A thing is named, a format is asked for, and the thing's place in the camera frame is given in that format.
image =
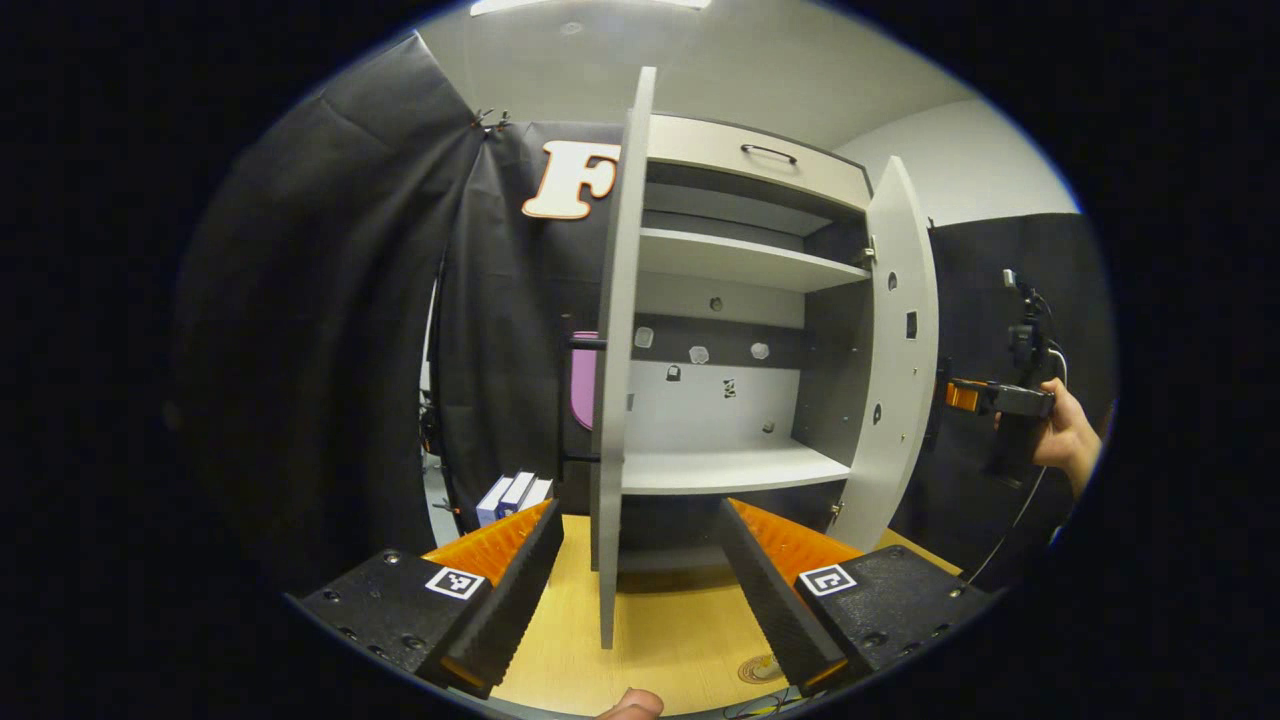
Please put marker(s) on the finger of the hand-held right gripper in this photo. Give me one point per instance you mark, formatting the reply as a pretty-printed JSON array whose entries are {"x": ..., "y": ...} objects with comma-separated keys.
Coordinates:
[{"x": 962, "y": 397}]

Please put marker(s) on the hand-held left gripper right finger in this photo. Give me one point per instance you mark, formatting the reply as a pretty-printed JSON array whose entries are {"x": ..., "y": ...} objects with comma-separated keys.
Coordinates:
[{"x": 775, "y": 610}]

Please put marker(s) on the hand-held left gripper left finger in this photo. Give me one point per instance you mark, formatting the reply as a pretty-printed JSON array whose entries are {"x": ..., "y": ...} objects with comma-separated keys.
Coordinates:
[{"x": 515, "y": 600}]

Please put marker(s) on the round brown coaster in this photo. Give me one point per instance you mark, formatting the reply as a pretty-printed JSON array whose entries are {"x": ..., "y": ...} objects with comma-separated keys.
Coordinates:
[{"x": 758, "y": 670}]

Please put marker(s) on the white cabinet door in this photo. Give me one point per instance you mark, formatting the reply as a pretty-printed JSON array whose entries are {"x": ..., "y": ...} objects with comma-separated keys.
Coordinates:
[
  {"x": 615, "y": 400},
  {"x": 895, "y": 480}
]

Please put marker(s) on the white cabinet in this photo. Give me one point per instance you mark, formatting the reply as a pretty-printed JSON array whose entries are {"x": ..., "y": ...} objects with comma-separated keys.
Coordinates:
[{"x": 690, "y": 420}]

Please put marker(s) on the white cabinet shelf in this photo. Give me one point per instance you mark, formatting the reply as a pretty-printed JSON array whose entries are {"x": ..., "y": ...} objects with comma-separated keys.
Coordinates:
[
  {"x": 720, "y": 470},
  {"x": 740, "y": 262}
]

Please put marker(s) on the white cabinet drawer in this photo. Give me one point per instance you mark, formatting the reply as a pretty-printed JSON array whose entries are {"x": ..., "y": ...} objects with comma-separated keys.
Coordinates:
[{"x": 700, "y": 150}]

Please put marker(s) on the blue and white box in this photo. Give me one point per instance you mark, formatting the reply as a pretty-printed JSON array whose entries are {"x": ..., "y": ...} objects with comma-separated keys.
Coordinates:
[
  {"x": 518, "y": 490},
  {"x": 492, "y": 505}
]

